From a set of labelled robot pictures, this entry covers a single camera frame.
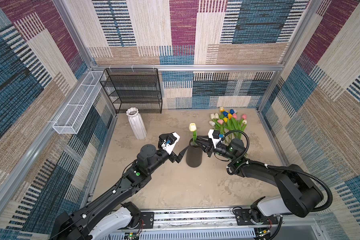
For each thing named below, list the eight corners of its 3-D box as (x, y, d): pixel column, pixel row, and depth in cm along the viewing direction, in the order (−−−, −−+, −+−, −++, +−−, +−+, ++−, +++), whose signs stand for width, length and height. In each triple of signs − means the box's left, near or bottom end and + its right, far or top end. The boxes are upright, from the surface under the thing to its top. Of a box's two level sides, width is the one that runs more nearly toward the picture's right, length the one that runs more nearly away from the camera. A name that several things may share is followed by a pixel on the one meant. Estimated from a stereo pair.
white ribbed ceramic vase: (134, 139, 106) (124, 117, 87) (136, 130, 111) (127, 107, 92) (145, 139, 105) (137, 116, 87) (147, 130, 111) (140, 107, 92)
